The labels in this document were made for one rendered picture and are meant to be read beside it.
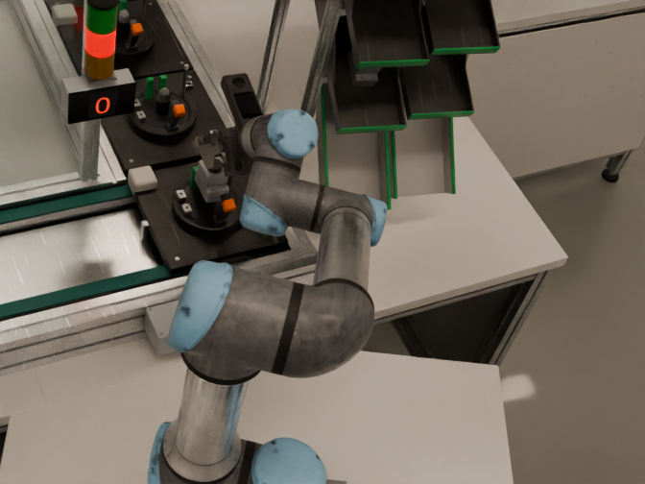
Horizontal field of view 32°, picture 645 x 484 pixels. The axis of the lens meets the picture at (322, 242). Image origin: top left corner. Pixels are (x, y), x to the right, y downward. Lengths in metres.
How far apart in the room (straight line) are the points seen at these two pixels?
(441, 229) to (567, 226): 1.42
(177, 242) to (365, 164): 0.40
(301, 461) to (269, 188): 0.41
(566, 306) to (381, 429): 1.57
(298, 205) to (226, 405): 0.36
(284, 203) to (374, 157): 0.54
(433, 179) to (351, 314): 0.94
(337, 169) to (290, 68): 0.53
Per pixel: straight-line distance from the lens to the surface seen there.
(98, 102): 1.99
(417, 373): 2.16
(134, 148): 2.26
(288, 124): 1.70
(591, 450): 3.29
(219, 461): 1.65
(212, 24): 2.74
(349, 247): 1.55
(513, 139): 3.43
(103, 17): 1.87
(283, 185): 1.71
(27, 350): 2.01
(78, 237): 2.17
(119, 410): 2.02
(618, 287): 3.69
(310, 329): 1.33
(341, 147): 2.18
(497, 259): 2.39
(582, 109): 3.53
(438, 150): 2.28
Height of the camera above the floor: 2.59
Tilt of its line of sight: 49 degrees down
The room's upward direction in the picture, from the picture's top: 17 degrees clockwise
